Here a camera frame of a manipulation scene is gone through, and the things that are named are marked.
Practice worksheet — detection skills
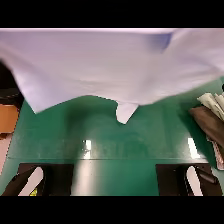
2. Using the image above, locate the brown garment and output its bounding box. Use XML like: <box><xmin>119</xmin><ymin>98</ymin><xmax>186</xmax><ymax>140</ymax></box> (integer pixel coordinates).
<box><xmin>189</xmin><ymin>105</ymin><xmax>224</xmax><ymax>149</ymax></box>

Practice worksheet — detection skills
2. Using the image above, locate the pale green garment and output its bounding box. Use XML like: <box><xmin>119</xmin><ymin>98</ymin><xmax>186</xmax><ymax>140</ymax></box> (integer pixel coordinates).
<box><xmin>196</xmin><ymin>92</ymin><xmax>224</xmax><ymax>122</ymax></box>

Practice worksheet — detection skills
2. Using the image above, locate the pale lilac T-shirt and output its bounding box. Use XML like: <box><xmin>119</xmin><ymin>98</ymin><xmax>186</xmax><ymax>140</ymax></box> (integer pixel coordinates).
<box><xmin>0</xmin><ymin>28</ymin><xmax>224</xmax><ymax>125</ymax></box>

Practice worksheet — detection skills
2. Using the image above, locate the checked garment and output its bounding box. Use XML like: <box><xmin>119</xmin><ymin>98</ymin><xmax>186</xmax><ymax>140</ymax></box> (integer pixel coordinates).
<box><xmin>207</xmin><ymin>136</ymin><xmax>224</xmax><ymax>171</ymax></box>

